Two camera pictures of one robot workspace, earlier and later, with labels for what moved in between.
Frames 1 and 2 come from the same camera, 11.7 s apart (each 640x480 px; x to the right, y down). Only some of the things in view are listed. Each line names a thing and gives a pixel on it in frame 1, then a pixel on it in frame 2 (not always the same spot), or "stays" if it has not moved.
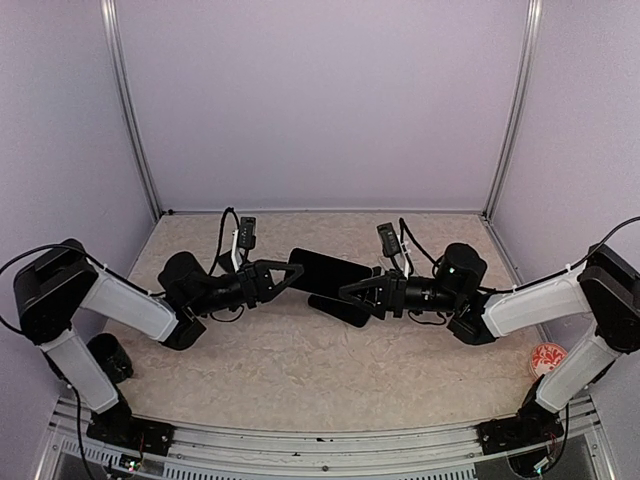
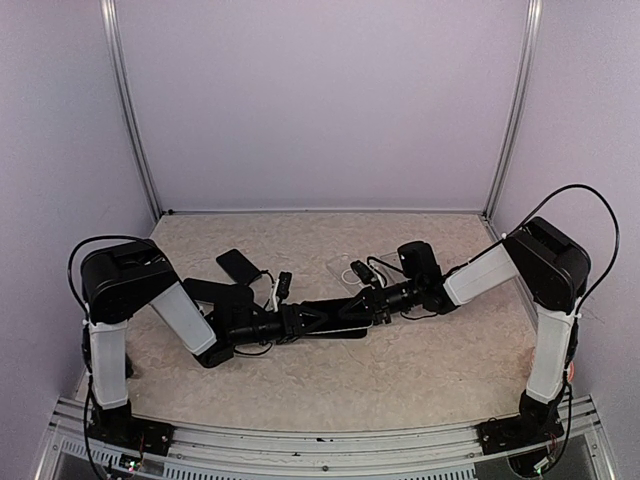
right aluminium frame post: x=526 y=61 stays
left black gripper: x=257 y=284 to x=292 y=321
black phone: x=324 y=273 to x=239 y=268
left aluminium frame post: x=112 y=19 stays
